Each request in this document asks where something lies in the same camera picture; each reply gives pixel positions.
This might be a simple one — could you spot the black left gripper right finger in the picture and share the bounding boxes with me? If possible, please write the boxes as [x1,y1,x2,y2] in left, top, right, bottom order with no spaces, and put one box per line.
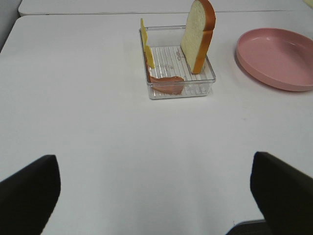
[250,152,313,235]

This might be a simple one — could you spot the yellow cheese slice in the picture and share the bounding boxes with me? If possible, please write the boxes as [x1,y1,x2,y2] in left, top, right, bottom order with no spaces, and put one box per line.
[140,18,155,69]

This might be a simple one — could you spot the bacon strip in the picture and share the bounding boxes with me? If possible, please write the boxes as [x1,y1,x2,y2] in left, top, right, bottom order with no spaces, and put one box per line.
[144,53,184,94]

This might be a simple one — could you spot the left bread slice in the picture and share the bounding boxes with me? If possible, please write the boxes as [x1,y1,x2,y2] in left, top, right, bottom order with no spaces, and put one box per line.
[180,0,216,74]

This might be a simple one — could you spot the clear left plastic tray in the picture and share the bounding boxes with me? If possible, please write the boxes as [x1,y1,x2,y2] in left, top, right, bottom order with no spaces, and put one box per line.
[145,25,216,100]

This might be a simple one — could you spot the pink round plate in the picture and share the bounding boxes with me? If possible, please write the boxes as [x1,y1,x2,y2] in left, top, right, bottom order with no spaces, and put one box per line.
[236,28,313,92]

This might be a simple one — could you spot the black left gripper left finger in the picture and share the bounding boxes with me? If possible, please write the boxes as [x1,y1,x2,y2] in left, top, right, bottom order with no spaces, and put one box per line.
[0,155,61,235]

